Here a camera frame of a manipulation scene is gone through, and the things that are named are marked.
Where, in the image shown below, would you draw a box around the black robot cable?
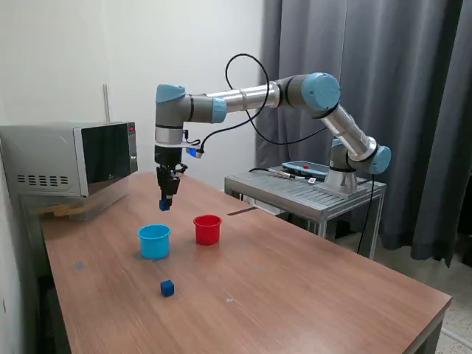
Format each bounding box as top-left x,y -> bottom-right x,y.
201,53 -> 330,154

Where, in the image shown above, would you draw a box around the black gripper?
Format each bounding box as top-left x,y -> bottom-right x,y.
153,145 -> 184,208

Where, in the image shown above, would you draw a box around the dark furniture piece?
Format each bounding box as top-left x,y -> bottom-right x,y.
456,212 -> 472,265

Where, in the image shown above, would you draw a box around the white floor cable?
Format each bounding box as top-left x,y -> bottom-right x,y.
441,327 -> 472,343

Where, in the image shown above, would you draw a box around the black hanging cable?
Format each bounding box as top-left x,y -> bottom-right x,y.
355,172 -> 375,254

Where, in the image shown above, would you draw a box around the blue plastic bin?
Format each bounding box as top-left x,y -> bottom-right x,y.
136,223 -> 172,260

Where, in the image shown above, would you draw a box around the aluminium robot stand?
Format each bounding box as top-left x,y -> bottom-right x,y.
223,170 -> 387,259

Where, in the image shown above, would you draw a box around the pendant cable with silver connector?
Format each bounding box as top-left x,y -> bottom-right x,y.
249,167 -> 314,181

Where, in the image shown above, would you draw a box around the grey curtain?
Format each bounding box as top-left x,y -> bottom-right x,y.
255,0 -> 472,268

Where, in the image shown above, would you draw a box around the red plastic bin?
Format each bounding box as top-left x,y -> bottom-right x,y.
192,215 -> 223,246

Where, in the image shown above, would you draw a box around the white wall pipe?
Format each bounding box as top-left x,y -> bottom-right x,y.
102,83 -> 111,123

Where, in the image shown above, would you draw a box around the wooden sticks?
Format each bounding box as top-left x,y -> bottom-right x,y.
38,204 -> 86,219

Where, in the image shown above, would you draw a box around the teach pendant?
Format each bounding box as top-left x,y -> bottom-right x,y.
282,160 -> 329,177

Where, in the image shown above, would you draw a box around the silver microwave oven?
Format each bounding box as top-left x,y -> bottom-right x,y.
0,120 -> 139,199

